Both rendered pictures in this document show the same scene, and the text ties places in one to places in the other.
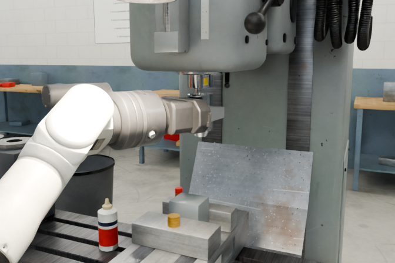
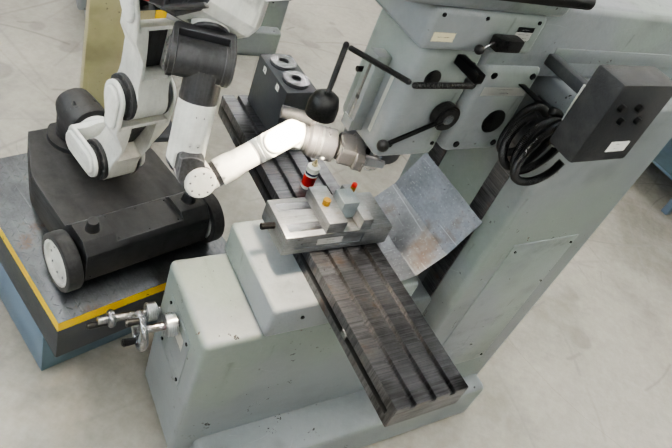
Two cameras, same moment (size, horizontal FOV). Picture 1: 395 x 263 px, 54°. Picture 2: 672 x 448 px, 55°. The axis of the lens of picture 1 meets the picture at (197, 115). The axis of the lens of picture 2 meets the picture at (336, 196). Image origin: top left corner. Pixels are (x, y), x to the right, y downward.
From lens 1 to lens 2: 1.18 m
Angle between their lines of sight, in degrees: 37
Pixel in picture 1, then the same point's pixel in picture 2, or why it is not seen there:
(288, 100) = (489, 173)
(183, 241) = (321, 215)
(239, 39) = not seen: hidden behind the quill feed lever
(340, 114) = (512, 212)
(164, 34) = (347, 116)
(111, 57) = not seen: outside the picture
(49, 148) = (259, 147)
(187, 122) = (348, 162)
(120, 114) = (308, 141)
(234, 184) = (422, 201)
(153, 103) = (330, 143)
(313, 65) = not seen: hidden behind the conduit
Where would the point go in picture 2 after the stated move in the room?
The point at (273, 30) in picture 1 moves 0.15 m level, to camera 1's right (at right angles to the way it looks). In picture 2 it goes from (446, 136) to (495, 171)
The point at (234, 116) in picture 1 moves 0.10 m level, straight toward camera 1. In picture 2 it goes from (455, 154) to (436, 162)
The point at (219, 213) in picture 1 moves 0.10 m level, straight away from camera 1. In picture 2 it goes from (359, 215) to (381, 204)
